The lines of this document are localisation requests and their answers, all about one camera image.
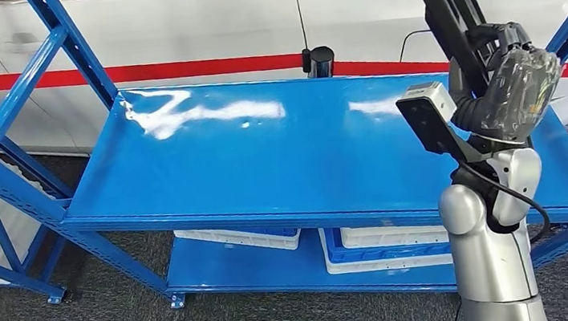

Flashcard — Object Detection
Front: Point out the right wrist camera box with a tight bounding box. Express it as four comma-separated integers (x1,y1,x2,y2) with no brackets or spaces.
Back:
392,78,473,171

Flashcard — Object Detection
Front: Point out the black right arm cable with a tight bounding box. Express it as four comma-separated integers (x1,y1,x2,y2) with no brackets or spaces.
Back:
449,150,555,254

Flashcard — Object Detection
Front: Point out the black cylinder post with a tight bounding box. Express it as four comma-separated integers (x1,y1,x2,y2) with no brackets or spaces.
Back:
300,44,338,80

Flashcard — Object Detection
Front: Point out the white car with red stripe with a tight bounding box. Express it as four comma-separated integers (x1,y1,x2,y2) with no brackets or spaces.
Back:
0,0,568,191

